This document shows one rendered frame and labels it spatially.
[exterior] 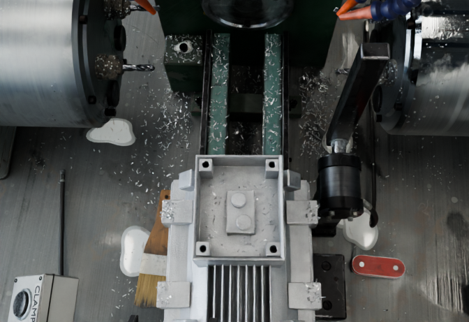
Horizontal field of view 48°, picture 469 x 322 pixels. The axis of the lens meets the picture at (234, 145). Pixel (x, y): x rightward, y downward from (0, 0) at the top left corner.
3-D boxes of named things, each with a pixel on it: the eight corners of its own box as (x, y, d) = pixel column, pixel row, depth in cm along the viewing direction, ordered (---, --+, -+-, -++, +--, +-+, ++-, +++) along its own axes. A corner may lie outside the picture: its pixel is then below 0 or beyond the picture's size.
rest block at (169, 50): (173, 64, 105) (165, 31, 93) (209, 65, 104) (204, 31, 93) (171, 91, 103) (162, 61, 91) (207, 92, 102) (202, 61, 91)
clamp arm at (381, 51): (325, 130, 78) (359, 35, 54) (345, 130, 78) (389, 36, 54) (326, 152, 77) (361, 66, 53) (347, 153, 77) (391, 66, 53)
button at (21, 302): (27, 292, 66) (13, 290, 65) (40, 291, 64) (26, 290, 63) (23, 318, 65) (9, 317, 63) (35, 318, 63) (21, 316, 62)
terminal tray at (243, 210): (198, 173, 68) (192, 154, 61) (281, 173, 68) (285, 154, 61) (195, 268, 64) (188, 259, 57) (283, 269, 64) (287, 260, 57)
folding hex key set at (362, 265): (402, 260, 90) (405, 259, 89) (402, 279, 89) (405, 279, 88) (350, 255, 91) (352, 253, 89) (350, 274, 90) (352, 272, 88)
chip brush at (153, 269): (154, 188, 96) (153, 188, 95) (182, 192, 96) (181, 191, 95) (133, 306, 89) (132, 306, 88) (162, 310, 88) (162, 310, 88)
